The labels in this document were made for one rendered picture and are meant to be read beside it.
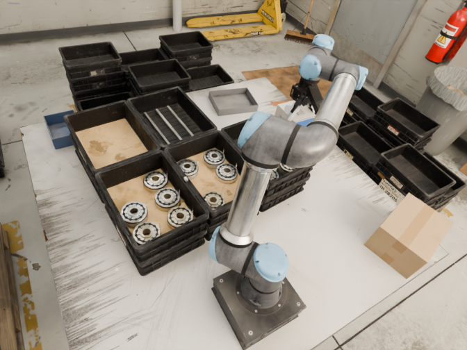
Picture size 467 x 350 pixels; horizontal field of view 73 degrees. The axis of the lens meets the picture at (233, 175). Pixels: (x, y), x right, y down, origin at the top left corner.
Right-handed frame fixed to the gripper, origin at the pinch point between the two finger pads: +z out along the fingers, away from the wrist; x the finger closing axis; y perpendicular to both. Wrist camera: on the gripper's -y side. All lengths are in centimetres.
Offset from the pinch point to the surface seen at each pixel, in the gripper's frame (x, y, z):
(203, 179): 41, 7, 28
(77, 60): 63, 185, 60
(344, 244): -6, -45, 41
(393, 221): -23, -50, 25
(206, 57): -39, 160, 61
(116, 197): 79, 12, 28
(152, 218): 69, -3, 28
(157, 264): 73, -18, 37
